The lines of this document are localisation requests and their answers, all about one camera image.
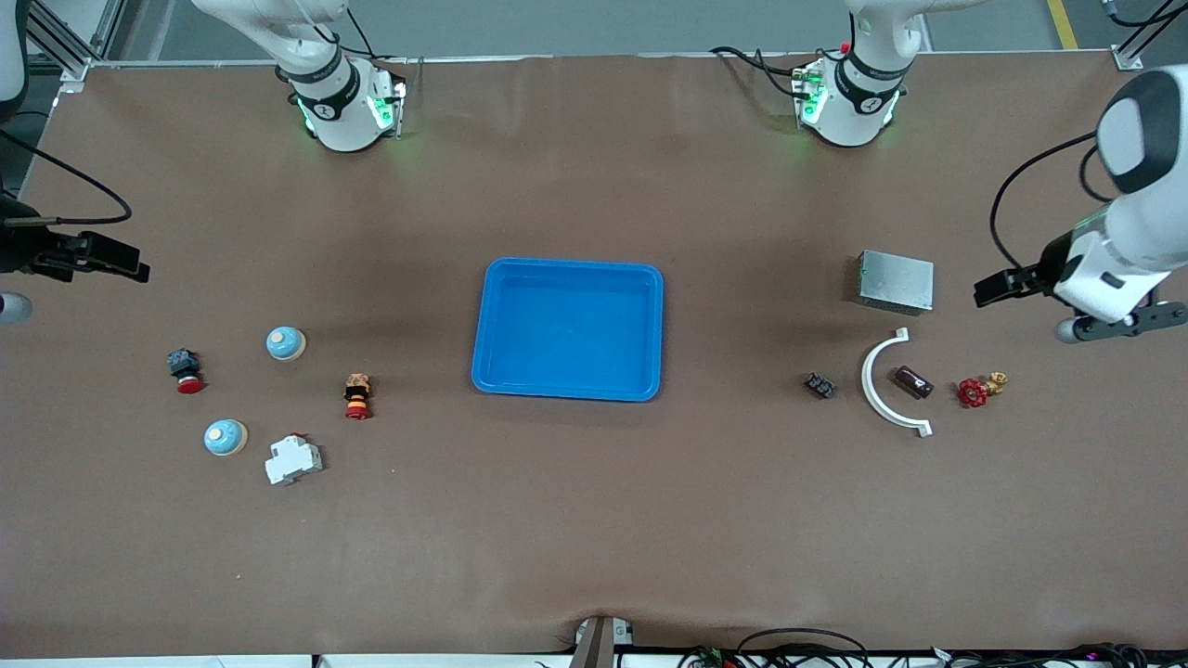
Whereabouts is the blue plastic tray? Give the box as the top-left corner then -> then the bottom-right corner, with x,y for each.
471,258 -> 665,403

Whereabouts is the grey metal box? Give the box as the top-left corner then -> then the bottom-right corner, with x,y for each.
855,250 -> 936,315

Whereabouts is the red handwheel brass valve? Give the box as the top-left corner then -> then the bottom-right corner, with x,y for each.
958,371 -> 1009,409

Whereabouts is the red mushroom button black body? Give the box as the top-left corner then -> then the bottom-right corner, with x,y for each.
167,348 -> 206,395

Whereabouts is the white circuit breaker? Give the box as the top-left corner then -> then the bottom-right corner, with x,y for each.
265,433 -> 324,486

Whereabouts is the brown table cover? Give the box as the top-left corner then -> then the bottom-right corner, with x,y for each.
0,51 -> 1188,660

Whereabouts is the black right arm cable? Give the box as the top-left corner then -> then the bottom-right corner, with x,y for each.
0,130 -> 132,226

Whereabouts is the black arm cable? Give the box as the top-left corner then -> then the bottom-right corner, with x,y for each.
989,130 -> 1115,272
0,130 -> 132,226

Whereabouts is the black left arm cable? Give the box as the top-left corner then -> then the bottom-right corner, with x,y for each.
989,130 -> 1115,272

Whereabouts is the white curved plastic bracket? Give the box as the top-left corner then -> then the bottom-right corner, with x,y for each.
860,328 -> 933,438

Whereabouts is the aluminium frame with bracket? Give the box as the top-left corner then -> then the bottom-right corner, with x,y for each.
1112,0 -> 1188,72
28,0 -> 126,94

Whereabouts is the black right base cable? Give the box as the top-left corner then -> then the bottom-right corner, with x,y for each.
343,0 -> 377,58

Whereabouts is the black base cable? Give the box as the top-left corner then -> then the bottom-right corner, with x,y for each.
343,0 -> 377,58
710,45 -> 808,98

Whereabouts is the black left base cable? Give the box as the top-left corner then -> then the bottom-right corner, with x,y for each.
710,45 -> 808,98

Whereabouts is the black cable bundle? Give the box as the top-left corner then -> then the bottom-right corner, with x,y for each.
682,628 -> 1188,668

